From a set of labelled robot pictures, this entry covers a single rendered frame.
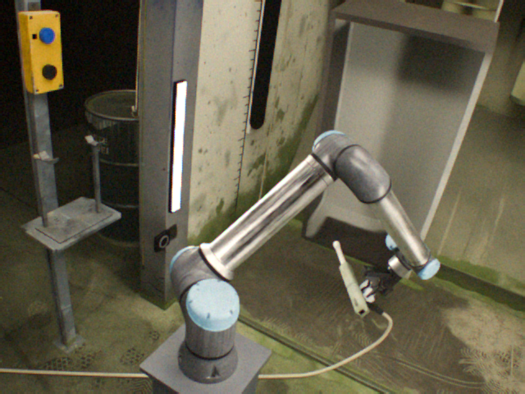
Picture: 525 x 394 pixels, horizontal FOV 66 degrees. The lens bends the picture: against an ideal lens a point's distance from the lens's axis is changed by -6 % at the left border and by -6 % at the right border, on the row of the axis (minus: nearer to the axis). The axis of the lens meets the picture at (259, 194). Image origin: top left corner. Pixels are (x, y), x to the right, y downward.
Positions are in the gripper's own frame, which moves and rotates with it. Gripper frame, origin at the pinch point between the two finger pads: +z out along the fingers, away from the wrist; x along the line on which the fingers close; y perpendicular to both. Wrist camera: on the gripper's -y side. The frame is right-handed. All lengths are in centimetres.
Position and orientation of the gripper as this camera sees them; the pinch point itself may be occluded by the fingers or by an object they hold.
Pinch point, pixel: (357, 296)
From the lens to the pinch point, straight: 195.5
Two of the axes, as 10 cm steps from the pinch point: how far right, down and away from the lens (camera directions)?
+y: 7.5, 5.5, 3.7
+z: -6.6, 6.9, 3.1
